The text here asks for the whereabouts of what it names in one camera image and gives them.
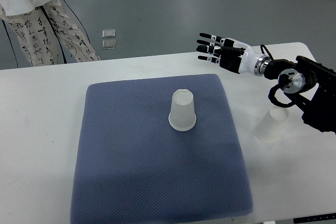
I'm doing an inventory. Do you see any black ring robot finger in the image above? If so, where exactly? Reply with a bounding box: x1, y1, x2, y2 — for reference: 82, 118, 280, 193
196, 45, 222, 54

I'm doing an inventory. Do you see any black middle robot finger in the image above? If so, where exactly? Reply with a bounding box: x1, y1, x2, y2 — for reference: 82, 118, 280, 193
197, 40, 223, 49

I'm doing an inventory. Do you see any black index robot finger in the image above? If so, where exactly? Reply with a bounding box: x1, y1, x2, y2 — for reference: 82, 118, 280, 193
199, 33, 225, 43

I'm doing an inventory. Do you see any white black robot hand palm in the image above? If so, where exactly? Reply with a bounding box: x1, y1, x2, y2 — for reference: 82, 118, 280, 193
219, 38, 269, 74

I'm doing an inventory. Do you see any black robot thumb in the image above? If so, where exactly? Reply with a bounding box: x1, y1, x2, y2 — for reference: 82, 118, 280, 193
222, 46, 245, 57

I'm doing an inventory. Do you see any black little robot finger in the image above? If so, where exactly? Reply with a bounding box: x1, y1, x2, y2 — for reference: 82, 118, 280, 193
197, 56, 220, 64

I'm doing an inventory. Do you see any white paper cup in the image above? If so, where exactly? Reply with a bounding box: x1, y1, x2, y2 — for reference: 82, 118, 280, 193
169, 89, 196, 132
254, 106, 289, 143

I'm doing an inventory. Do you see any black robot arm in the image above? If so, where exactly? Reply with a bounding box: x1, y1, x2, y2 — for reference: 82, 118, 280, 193
196, 33, 335, 132

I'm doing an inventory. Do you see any white paper cup on mat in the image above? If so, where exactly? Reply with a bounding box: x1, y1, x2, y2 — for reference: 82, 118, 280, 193
169, 89, 196, 132

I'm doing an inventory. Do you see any lower metal floor plate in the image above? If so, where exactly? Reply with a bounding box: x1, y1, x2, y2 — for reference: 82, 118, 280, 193
102, 39, 116, 50

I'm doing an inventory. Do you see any metal floor plate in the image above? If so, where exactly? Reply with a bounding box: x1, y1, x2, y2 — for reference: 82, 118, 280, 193
102, 28, 116, 38
102, 39, 116, 50

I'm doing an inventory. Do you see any upper metal floor plate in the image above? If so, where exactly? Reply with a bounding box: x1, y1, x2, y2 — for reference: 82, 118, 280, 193
102, 28, 116, 38

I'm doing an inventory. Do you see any blue-grey fabric mat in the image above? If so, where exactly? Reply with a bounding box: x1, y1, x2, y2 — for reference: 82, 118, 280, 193
70, 74, 253, 223

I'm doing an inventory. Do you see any person in calligraphy print trousers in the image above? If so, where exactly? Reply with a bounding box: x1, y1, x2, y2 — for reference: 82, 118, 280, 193
1, 0, 100, 67

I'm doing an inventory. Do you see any black table control panel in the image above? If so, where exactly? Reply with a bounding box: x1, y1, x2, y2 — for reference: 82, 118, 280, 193
293, 213, 335, 223

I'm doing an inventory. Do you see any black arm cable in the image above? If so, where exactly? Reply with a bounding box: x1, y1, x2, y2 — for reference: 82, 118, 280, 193
259, 44, 296, 108

